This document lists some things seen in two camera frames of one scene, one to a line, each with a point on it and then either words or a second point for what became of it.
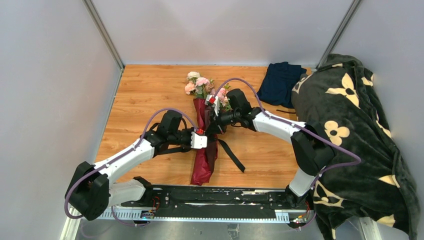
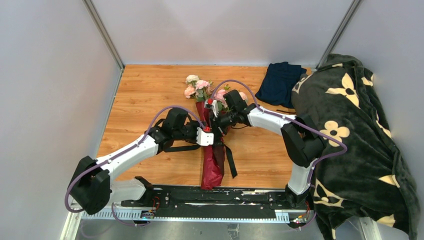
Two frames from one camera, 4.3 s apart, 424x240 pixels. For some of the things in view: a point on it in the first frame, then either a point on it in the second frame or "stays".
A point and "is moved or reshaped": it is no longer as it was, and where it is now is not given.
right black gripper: [220, 124] stays
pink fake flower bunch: [202, 87] is moved or reshaped
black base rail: [198, 203] stays
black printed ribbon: [183, 149] is moved or reshaped
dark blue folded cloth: [277, 87] stays
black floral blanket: [370, 177] stays
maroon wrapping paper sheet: [205, 158] is moved or reshaped
